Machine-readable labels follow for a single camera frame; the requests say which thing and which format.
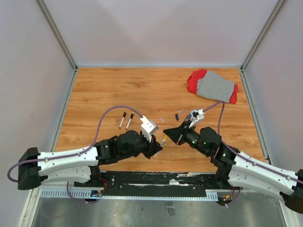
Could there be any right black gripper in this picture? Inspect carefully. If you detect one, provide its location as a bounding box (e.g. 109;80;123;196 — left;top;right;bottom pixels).
163;121;209;157

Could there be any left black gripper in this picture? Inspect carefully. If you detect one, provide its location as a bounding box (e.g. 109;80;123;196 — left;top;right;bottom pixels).
120;131;163;158

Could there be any white marker black cap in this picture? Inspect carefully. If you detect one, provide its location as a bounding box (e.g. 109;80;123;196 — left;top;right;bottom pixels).
119;112;127;129

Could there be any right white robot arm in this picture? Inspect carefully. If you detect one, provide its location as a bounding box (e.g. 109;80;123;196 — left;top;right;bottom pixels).
163;121;303;213

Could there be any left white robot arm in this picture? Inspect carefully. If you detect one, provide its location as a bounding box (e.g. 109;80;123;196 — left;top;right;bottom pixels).
18;130;162;190

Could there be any white blue marker pen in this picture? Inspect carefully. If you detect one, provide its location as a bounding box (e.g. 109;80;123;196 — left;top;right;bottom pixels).
186;113;192;121

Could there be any red and grey cloth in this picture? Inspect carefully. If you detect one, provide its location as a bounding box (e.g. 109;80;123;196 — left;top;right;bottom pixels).
187;69;239;104

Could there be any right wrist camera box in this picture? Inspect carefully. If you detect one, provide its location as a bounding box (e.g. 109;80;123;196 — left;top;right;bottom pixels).
190;109;205;128

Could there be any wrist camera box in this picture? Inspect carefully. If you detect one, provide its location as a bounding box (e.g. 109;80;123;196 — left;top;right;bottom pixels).
140;115;158;143
190;109;205;128

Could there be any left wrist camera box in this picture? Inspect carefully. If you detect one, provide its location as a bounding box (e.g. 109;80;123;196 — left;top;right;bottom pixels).
140;115;158;143

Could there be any black mounting base rail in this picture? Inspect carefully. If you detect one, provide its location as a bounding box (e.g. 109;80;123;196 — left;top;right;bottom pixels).
69;171;233;198

